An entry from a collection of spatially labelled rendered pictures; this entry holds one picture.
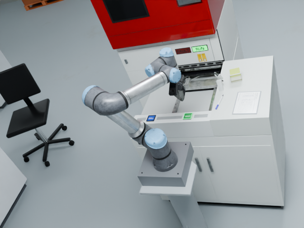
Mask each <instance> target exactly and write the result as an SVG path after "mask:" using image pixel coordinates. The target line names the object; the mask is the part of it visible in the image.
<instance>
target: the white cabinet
mask: <svg viewBox="0 0 304 228"><path fill-rule="evenodd" d="M167 140H168V142H191V145H192V147H193V150H194V154H193V157H192V162H193V163H194V164H196V165H197V172H196V176H195V181H194V185H193V190H192V191H193V193H194V195H195V198H196V200H197V203H203V204H228V205H245V206H261V207H278V208H281V206H284V196H285V134H284V127H283V121H282V114H281V107H280V99H279V92H278V85H277V78H276V76H275V95H274V110H273V125H272V135H246V136H215V137H200V138H167ZM131 141H132V143H133V144H134V146H135V148H136V150H137V152H138V154H139V156H140V158H141V160H142V161H143V159H144V156H145V153H146V151H147V148H145V147H144V146H143V145H141V144H140V143H138V142H137V141H135V140H133V139H131Z"/></svg>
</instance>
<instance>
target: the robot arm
mask: <svg viewBox="0 0 304 228"><path fill-rule="evenodd" d="M159 54H160V56H159V57H158V58H157V59H156V60H154V61H153V62H152V63H150V64H149V65H148V66H147V67H146V68H145V73H146V74H147V76H148V78H147V79H145V80H143V81H141V82H139V83H137V84H135V85H133V86H132V87H130V88H128V89H126V90H124V91H122V92H121V91H118V92H116V93H109V92H107V91H105V90H103V89H101V88H100V87H99V86H96V85H91V86H89V87H87V88H86V89H85V90H84V92H83V94H82V102H83V103H84V104H85V106H87V107H89V108H90V109H92V110H93V111H95V112H96V113H97V114H99V115H103V116H107V117H108V118H109V119H111V120H112V121H114V122H115V123H116V124H118V125H119V126H120V127H122V128H123V129H125V130H126V131H127V132H128V135H129V136H130V137H131V138H132V139H133V140H135V141H137V142H138V143H140V144H141V145H143V146H144V147H145V148H147V149H148V150H149V151H150V152H151V154H152V163H153V166H154V168H155V169H156V170H157V171H160V172H166V171H170V170H171V169H173V168H174V167H175V166H176V165H177V163H178V157H177V155H176V153H175V152H174V151H172V150H171V148H170V145H169V142H168V140H167V137H166V135H165V133H164V132H163V131H162V130H161V129H159V128H156V129H154V128H151V127H150V126H148V125H147V124H146V123H144V122H143V121H142V120H139V119H138V120H136V119H135V118H134V117H133V116H131V115H130V114H129V113H127V112H126V111H125V110H126V109H127V108H129V105H130V104H132V103H134V102H136V101H137V100H139V99H141V98H143V97H144V96H147V95H148V94H150V93H152V92H154V91H155V90H157V89H159V88H161V87H162V86H164V85H166V84H168V83H170V85H169V95H170V96H175V97H176V98H177V99H179V100H180V101H183V100H184V98H185V87H184V86H183V84H185V81H184V80H185V79H183V78H184V75H181V72H180V70H179V68H178V65H177V63H176V59H175V56H174V53H173V51H172V49H171V48H169V47H165V48H163V49H161V50H160V52H159ZM180 95H181V97H180Z"/></svg>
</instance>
